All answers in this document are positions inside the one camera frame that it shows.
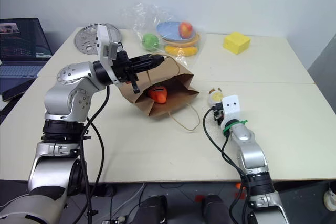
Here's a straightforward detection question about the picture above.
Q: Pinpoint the yellow toy banana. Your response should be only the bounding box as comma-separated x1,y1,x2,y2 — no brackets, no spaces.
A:
164,45,199,57

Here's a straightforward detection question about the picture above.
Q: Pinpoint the blue plate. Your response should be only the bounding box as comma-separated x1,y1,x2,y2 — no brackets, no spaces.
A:
156,21,196,41

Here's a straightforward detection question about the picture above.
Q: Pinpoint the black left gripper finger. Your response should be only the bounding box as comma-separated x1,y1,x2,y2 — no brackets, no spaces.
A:
135,54,166,65
136,62,161,73

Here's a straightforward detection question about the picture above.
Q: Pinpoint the green zip tie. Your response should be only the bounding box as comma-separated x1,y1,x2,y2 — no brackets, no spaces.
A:
222,120,249,133

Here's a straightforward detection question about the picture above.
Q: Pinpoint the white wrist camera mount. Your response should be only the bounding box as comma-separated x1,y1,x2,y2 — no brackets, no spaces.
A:
96,24,124,87
221,94,242,128

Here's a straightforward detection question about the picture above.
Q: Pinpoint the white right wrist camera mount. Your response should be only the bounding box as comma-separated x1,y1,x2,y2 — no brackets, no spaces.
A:
221,94,242,128

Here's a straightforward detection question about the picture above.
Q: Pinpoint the red toy apple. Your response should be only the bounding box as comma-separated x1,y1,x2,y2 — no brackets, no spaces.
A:
178,20,194,39

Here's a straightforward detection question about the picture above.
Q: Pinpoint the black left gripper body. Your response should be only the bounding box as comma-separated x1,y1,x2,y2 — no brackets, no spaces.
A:
112,50,141,94

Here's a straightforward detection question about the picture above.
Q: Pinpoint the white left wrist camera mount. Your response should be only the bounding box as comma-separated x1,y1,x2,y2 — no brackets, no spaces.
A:
96,24,124,87

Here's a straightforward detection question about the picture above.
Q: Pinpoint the black flat board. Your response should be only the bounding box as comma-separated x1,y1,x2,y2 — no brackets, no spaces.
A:
2,78,37,102

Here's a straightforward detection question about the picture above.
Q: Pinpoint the perforated round metal disc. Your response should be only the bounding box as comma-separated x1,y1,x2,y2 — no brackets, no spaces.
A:
73,23,122,55

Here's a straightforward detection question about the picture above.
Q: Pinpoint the dark rounded shape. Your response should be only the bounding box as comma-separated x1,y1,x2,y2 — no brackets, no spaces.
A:
135,194,169,224

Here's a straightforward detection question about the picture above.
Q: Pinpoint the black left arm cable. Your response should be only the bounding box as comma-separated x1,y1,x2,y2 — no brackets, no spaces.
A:
78,84,110,224

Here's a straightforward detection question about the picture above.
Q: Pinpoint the white floor cable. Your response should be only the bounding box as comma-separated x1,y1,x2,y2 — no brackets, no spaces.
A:
122,183,147,209

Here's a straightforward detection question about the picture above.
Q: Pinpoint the orange bowl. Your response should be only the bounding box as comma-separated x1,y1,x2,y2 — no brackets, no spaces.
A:
161,33,201,48

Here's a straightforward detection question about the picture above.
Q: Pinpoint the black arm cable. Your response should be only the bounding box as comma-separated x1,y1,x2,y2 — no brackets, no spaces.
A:
78,84,110,224
202,107,250,224

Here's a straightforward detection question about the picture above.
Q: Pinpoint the brown paper bag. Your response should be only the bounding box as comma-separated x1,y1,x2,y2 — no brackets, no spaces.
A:
119,55,201,132

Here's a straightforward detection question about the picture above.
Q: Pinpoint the white and yellow plush toy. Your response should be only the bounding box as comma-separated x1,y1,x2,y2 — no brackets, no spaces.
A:
207,88,225,107

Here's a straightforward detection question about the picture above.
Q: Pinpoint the clear plastic bag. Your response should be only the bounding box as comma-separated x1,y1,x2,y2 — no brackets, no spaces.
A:
122,2,207,68

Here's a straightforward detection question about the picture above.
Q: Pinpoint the white caster wheel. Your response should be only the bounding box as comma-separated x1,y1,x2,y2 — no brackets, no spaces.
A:
323,189,336,212

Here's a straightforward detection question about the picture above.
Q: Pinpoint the dark open laptop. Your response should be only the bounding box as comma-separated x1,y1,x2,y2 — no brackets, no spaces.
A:
0,17,54,89

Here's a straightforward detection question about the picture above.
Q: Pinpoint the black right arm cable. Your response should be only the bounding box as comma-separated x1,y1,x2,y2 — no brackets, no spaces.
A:
202,107,250,224

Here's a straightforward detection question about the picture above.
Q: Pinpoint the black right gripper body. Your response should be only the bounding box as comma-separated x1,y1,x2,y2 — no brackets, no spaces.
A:
212,102,225,125

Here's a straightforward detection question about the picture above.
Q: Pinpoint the green toy apple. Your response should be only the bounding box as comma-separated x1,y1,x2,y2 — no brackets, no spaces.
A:
142,33,160,51

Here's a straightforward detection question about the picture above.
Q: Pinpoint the orange clip under table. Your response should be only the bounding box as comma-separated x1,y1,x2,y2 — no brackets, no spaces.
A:
235,182,247,199

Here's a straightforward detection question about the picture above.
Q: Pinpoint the yellow cheese block toy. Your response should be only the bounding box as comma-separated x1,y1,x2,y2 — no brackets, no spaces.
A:
223,31,251,55

